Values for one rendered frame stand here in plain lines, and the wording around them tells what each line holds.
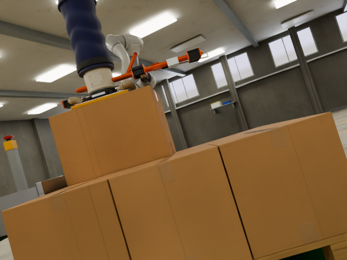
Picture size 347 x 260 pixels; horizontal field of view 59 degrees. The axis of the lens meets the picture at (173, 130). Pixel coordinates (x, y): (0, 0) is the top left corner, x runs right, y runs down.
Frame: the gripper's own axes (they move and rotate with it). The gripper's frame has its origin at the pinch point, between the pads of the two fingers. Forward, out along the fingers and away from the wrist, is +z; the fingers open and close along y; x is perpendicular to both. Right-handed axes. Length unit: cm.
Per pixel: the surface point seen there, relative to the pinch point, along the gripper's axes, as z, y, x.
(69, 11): 10, -45, 30
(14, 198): 35, 52, 77
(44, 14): -427, -288, 192
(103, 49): 6.2, -18.3, 17.7
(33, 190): 36, 50, 67
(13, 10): -381, -288, 231
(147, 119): 20.8, 31.5, 3.0
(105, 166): 20, 49, 33
